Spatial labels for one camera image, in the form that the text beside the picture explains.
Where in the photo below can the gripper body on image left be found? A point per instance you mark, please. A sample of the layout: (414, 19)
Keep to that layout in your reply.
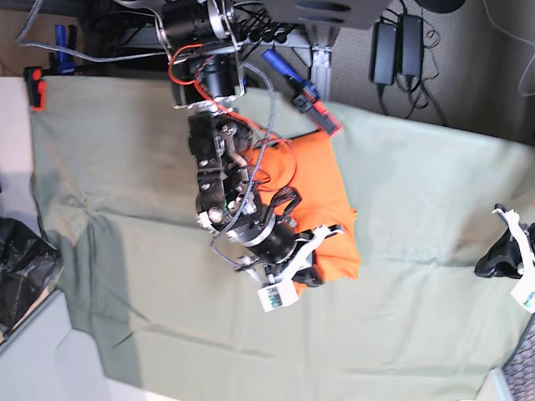
(282, 251)

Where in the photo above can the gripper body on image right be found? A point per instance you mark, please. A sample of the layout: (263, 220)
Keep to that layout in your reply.
(519, 234)

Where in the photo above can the orange T-shirt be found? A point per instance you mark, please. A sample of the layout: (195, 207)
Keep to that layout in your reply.
(309, 164)

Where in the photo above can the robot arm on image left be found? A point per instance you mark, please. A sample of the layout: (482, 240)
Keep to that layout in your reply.
(282, 200)

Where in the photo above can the green table cloth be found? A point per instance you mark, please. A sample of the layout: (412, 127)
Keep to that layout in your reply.
(115, 186)

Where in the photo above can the blue clamp on table centre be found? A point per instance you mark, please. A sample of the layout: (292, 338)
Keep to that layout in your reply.
(305, 96)

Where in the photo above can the black power adapter pair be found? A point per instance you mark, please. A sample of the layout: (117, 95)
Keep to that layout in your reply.
(397, 48)

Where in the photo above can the black plastic bag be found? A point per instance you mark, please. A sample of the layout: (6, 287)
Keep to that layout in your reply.
(27, 265)

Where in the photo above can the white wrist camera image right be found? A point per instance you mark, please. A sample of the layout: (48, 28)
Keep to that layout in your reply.
(523, 293)

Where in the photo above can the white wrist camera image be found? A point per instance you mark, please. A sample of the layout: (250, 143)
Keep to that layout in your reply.
(523, 293)
(276, 295)

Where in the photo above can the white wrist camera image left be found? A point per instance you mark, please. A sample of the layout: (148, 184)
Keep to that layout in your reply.
(276, 295)

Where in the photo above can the aluminium frame post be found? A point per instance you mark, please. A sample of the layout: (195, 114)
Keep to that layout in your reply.
(318, 56)

